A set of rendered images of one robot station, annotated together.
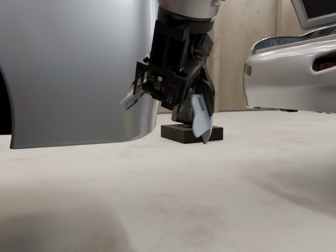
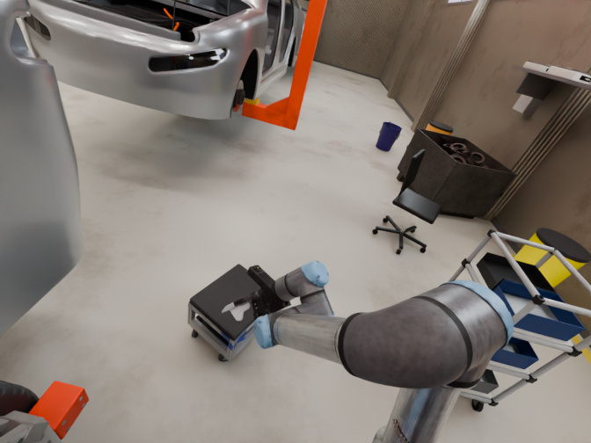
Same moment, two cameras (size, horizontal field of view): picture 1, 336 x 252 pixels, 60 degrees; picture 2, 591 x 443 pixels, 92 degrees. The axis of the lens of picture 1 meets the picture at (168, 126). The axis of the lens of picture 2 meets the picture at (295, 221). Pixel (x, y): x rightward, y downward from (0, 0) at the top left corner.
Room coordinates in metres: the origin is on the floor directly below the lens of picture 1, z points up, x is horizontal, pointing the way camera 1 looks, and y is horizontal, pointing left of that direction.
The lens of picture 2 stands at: (0.21, 0.53, 1.72)
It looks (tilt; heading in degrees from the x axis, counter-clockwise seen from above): 36 degrees down; 289
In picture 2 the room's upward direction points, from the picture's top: 17 degrees clockwise
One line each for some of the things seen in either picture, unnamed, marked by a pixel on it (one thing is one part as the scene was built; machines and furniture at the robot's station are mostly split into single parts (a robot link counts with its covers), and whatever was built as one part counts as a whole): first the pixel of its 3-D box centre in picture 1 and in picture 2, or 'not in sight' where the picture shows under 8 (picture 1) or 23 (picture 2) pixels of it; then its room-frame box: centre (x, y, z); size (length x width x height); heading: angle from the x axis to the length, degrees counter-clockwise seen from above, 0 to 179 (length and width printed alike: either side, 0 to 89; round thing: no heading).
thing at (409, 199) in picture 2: not in sight; (417, 204); (0.00, -2.31, 0.46); 0.59 x 0.59 x 0.92
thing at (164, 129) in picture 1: (191, 93); not in sight; (5.78, -0.47, 0.89); 1.09 x 1.05 x 1.77; 22
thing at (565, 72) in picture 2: not in sight; (573, 75); (-0.74, -3.55, 1.83); 0.36 x 0.34 x 0.09; 113
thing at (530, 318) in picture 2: not in sight; (485, 325); (-0.59, -1.04, 0.50); 0.54 x 0.42 x 1.00; 111
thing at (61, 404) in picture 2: not in sight; (58, 410); (0.66, 0.47, 0.85); 0.09 x 0.08 x 0.07; 111
